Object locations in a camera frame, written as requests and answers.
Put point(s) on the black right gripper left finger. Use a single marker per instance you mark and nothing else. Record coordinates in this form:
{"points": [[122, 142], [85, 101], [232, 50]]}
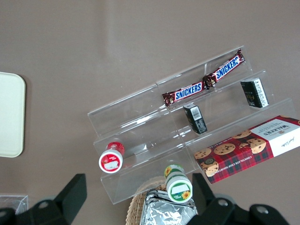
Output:
{"points": [[70, 199]]}

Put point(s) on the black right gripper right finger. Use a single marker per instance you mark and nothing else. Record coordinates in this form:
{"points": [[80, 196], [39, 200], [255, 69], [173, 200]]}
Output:
{"points": [[206, 201]]}

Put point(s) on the light wicker basket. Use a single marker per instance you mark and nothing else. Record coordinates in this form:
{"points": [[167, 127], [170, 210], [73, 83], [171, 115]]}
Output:
{"points": [[135, 207]]}

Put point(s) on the cream plastic serving tray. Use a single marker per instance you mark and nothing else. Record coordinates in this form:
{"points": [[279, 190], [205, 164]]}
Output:
{"points": [[9, 114]]}

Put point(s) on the green lidded small jar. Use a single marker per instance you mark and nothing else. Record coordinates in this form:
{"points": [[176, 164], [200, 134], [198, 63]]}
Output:
{"points": [[179, 188]]}

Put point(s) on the foil wrapped package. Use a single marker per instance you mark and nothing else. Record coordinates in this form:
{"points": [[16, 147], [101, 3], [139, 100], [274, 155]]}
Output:
{"points": [[166, 213], [153, 193]]}

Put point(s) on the red lidded small jar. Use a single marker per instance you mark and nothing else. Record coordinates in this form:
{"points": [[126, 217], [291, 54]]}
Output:
{"points": [[110, 160]]}

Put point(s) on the clear acrylic bottle rack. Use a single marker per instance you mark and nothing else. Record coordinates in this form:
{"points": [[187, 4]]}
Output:
{"points": [[11, 202]]}

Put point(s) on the Walkers red tartan cookie box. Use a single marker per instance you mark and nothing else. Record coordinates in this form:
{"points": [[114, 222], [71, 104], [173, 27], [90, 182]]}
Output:
{"points": [[246, 154]]}

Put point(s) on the small black carton box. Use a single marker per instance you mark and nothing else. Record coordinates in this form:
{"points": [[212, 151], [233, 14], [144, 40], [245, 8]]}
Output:
{"points": [[195, 118], [254, 92]]}

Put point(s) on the clear acrylic stepped shelf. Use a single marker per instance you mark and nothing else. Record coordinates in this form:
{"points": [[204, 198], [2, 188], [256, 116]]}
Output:
{"points": [[131, 112]]}

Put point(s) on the Snickers chocolate bar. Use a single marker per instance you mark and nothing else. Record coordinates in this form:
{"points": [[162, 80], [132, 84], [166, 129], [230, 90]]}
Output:
{"points": [[187, 90], [227, 68]]}

